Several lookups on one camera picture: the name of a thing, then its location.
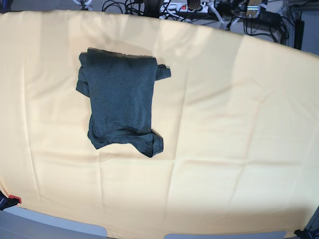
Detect dark green long-sleeve shirt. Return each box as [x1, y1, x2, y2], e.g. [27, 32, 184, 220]
[76, 48, 171, 158]

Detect black clamp right corner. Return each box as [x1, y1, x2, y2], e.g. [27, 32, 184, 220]
[294, 206, 319, 239]

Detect yellow table cloth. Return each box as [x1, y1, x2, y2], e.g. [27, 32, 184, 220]
[0, 10, 319, 239]

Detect black upright post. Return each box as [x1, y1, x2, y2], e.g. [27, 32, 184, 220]
[294, 12, 305, 50]

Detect black power adapter box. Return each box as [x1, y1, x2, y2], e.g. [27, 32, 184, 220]
[258, 11, 282, 28]

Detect red and black clamp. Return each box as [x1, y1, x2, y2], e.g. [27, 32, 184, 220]
[0, 192, 21, 211]

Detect tangled black cables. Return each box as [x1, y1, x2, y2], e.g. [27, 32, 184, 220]
[101, 0, 150, 15]

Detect white power strip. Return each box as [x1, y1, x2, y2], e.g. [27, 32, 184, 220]
[160, 1, 209, 13]

